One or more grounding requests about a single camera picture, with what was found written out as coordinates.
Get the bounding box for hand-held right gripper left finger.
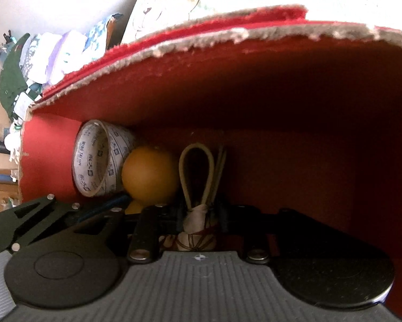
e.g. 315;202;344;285
73;204;185;265

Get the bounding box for pile of printed cloths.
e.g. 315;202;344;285
16;13;125;105

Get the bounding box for white printed blanket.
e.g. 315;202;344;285
120;0;222;45

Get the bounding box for printed tape roll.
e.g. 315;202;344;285
72;119;138;198

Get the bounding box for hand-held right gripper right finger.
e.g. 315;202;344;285
217;204;323;265

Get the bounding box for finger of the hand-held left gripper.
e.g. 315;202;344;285
0;193;129;255

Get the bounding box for orange ball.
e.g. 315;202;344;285
121;145;182;207

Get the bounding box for thin beige sticks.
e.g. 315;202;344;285
210;144;229;202

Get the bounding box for red cardboard box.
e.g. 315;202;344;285
18;4;402;322

